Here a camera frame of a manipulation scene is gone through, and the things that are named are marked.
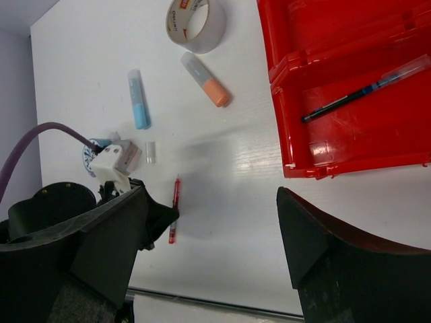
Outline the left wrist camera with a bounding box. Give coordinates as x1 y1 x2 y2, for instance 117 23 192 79
90 140 142 182

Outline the blue slime jar far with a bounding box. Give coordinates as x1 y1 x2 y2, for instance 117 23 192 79
81 139 112 178

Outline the red bin back left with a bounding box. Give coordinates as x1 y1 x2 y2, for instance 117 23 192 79
257 1 430 82

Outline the red bin front left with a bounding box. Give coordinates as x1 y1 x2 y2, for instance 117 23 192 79
271 22 430 179

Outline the large grey tape roll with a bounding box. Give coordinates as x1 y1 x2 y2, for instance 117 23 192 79
166 0 226 54

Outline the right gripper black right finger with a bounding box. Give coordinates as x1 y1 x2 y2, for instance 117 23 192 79
277 187 430 322

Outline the metal base rail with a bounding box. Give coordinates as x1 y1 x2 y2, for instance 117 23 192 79
126 285 304 319

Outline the pink highlighter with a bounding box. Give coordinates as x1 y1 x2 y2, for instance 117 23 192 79
108 132 121 143

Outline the orange highlighter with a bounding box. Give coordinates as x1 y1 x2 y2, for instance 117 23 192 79
180 52 232 108

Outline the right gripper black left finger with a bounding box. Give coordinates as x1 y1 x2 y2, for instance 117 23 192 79
1 188 148 322

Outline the red gel pen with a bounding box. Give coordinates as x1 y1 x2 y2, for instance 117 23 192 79
168 176 181 244

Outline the blue gel pen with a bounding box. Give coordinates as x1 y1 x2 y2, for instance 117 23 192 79
301 55 430 123

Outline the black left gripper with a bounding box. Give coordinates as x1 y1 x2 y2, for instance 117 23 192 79
1 180 178 251

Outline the red bin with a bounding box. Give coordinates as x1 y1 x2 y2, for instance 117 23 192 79
257 1 430 82
271 22 430 179

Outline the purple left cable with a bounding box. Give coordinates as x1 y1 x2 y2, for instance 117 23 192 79
0 122 98 206

